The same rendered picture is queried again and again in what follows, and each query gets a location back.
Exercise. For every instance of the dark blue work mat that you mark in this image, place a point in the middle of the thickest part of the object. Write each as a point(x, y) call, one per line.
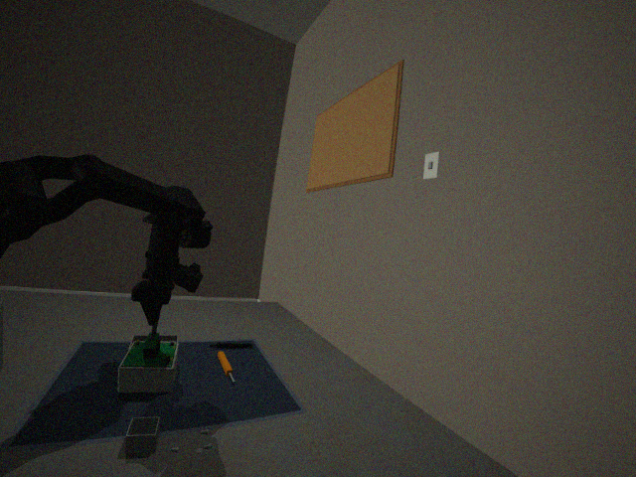
point(81, 405)

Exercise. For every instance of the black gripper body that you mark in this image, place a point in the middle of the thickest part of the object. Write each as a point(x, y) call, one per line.
point(155, 291)

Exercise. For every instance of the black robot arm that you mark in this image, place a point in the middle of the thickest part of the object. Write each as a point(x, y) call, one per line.
point(176, 216)

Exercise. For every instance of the green circuit board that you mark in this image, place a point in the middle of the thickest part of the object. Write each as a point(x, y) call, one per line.
point(135, 356)

